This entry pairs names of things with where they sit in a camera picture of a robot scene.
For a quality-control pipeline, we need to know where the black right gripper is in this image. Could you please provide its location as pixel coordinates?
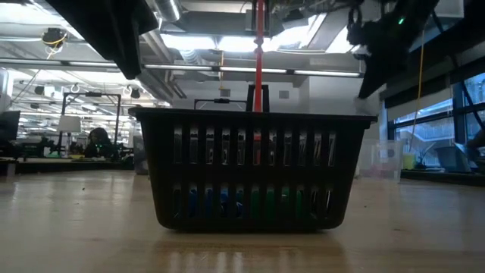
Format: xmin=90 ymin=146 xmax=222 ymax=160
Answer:
xmin=346 ymin=0 xmax=406 ymax=100

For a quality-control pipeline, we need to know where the black slotted plastic basket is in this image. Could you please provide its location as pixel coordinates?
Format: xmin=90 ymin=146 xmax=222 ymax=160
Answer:
xmin=127 ymin=106 xmax=379 ymax=233

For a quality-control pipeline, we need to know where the green mini stapler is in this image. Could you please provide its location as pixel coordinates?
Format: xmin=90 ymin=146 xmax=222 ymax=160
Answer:
xmin=249 ymin=185 xmax=306 ymax=221

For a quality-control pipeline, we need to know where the blue mini stapler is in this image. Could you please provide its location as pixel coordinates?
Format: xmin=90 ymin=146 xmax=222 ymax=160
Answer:
xmin=187 ymin=186 xmax=244 ymax=220

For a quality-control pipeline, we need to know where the long fluorescent light fixture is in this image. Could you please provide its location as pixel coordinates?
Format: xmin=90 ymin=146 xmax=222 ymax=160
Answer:
xmin=0 ymin=58 xmax=363 ymax=79

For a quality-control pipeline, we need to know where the clear plastic container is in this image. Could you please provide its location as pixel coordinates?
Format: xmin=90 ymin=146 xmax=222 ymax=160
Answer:
xmin=355 ymin=138 xmax=405 ymax=184

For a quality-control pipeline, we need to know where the yellow green cup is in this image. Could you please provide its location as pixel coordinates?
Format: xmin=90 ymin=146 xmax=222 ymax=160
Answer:
xmin=402 ymin=152 xmax=417 ymax=171

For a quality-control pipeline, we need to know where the dark framed window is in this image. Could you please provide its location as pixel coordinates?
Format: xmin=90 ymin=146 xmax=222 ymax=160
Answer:
xmin=386 ymin=71 xmax=485 ymax=170

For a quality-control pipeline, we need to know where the white lamp shade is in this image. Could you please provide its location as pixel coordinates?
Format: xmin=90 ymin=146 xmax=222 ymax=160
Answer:
xmin=58 ymin=115 xmax=83 ymax=133

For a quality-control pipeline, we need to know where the person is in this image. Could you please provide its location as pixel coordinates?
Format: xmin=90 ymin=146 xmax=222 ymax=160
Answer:
xmin=83 ymin=127 xmax=115 ymax=158

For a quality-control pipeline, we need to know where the grey plastic tub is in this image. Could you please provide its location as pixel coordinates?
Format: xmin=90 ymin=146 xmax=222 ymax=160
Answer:
xmin=434 ymin=143 xmax=479 ymax=174

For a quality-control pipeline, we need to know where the red desk lamp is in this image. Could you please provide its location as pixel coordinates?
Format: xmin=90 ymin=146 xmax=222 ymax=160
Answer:
xmin=246 ymin=0 xmax=271 ymax=165

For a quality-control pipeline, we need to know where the dark window counter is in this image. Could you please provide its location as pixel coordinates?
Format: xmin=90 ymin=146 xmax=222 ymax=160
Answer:
xmin=399 ymin=169 xmax=485 ymax=187

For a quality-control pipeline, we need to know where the black bar stand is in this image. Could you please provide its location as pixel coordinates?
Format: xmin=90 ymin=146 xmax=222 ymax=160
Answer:
xmin=193 ymin=97 xmax=248 ymax=111

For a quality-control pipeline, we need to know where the black monitor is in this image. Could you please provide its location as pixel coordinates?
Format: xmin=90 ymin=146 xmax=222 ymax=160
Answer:
xmin=0 ymin=110 xmax=21 ymax=144

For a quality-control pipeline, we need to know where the long office desk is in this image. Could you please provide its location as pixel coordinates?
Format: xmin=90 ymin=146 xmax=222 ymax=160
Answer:
xmin=0 ymin=155 xmax=134 ymax=175

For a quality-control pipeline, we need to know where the black ceiling cable reel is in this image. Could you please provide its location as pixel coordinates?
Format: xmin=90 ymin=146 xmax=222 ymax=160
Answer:
xmin=40 ymin=27 xmax=70 ymax=49

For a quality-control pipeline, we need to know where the silver ventilation duct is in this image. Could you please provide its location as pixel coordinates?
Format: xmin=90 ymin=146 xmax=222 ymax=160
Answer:
xmin=302 ymin=0 xmax=365 ymax=54

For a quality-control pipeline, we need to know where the grey ceiling duct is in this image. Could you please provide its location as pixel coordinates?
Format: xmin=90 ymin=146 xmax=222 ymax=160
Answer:
xmin=138 ymin=0 xmax=189 ymax=100

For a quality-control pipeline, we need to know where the black metal stand frame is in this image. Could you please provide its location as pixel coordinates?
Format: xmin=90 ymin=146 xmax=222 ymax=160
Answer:
xmin=60 ymin=92 xmax=122 ymax=152

